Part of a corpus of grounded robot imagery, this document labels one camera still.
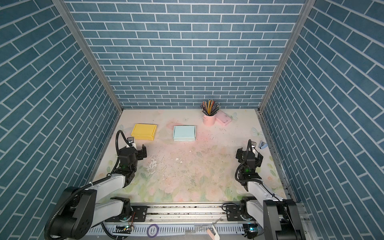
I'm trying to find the yellow paper box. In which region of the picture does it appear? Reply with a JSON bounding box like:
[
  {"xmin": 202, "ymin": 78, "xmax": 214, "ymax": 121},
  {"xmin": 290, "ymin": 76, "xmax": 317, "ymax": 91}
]
[{"xmin": 131, "ymin": 124, "xmax": 157, "ymax": 141}]

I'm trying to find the light blue paper box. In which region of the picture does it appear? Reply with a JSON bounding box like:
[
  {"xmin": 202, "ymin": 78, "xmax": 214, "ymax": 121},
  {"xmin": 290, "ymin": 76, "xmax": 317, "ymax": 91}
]
[{"xmin": 173, "ymin": 125, "xmax": 196, "ymax": 142}]

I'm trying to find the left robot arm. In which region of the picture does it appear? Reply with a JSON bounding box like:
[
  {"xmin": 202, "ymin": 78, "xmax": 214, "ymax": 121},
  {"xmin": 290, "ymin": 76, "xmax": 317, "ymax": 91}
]
[{"xmin": 44, "ymin": 146, "xmax": 147, "ymax": 240}]

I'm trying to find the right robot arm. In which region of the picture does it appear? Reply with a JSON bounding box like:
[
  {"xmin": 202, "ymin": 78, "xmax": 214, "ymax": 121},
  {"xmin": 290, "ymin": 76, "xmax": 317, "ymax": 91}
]
[{"xmin": 235, "ymin": 140, "xmax": 306, "ymax": 240}]

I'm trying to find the pink flat paper box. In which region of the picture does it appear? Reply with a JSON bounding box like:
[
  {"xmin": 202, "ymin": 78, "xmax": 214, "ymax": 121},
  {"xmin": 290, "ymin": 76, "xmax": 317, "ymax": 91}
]
[{"xmin": 215, "ymin": 111, "xmax": 232, "ymax": 127}]

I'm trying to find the pink metal pencil cup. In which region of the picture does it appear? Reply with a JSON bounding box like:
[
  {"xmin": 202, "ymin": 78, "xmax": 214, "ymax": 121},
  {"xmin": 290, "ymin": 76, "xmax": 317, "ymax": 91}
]
[{"xmin": 203, "ymin": 115, "xmax": 216, "ymax": 127}]

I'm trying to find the coloured pencils bundle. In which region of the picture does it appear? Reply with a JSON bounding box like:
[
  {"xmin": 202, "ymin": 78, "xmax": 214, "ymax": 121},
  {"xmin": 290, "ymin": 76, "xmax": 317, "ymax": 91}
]
[{"xmin": 201, "ymin": 100, "xmax": 221, "ymax": 116}]

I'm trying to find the white pink clip tool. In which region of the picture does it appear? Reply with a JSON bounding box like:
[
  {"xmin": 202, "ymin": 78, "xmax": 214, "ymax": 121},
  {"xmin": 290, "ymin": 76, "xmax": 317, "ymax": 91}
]
[{"xmin": 206, "ymin": 224, "xmax": 220, "ymax": 240}]

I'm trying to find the purple tape ring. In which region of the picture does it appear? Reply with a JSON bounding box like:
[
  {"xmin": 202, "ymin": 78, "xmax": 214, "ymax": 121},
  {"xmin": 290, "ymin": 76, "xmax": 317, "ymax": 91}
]
[{"xmin": 146, "ymin": 224, "xmax": 160, "ymax": 239}]

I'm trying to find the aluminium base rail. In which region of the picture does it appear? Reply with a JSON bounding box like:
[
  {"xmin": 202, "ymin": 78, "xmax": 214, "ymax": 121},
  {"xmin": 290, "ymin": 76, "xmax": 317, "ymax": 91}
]
[{"xmin": 105, "ymin": 201, "xmax": 263, "ymax": 237}]

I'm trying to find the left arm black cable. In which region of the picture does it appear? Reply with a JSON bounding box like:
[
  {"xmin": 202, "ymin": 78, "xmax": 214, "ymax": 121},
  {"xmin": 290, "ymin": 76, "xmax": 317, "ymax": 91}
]
[{"xmin": 44, "ymin": 129, "xmax": 133, "ymax": 240}]

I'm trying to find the aluminium corner post left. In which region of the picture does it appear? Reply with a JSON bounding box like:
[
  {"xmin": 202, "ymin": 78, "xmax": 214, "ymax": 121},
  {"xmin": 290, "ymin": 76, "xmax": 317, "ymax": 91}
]
[{"xmin": 52, "ymin": 0, "xmax": 123, "ymax": 114}]

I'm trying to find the aluminium corner post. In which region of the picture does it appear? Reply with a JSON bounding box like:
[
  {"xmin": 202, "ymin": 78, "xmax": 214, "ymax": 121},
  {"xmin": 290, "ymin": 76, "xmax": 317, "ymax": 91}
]
[
  {"xmin": 52, "ymin": 0, "xmax": 123, "ymax": 114},
  {"xmin": 259, "ymin": 0, "xmax": 316, "ymax": 113}
]

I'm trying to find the aluminium corner post right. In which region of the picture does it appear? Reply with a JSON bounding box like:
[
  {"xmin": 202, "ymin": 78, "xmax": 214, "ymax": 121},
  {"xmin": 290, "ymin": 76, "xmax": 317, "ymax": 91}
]
[{"xmin": 259, "ymin": 0, "xmax": 316, "ymax": 113}]

